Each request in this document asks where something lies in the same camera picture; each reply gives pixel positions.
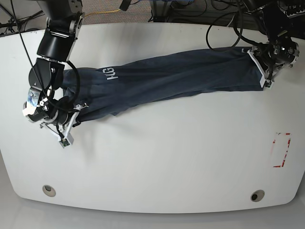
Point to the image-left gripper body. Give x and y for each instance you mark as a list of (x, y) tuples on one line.
[(46, 108)]

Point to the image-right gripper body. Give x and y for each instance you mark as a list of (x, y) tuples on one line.
[(282, 52)]

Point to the dark blue T-shirt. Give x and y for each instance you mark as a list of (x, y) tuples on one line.
[(115, 89)]

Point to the red tape rectangle marking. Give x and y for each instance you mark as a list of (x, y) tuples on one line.
[(279, 150)]

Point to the black tripod stand legs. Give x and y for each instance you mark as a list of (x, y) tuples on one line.
[(8, 28)]

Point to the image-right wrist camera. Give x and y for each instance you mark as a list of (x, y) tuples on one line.
[(266, 84)]

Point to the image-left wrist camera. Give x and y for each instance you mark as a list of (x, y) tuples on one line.
[(66, 141)]

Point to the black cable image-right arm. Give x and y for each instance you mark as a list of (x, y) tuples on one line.
[(218, 30)]

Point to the left table cable grommet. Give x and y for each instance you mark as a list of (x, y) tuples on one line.
[(49, 191)]

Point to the table cable grommet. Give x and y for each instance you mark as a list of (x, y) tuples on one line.
[(49, 191), (257, 196)]

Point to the right table cable grommet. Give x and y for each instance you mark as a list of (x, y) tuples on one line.
[(257, 196)]

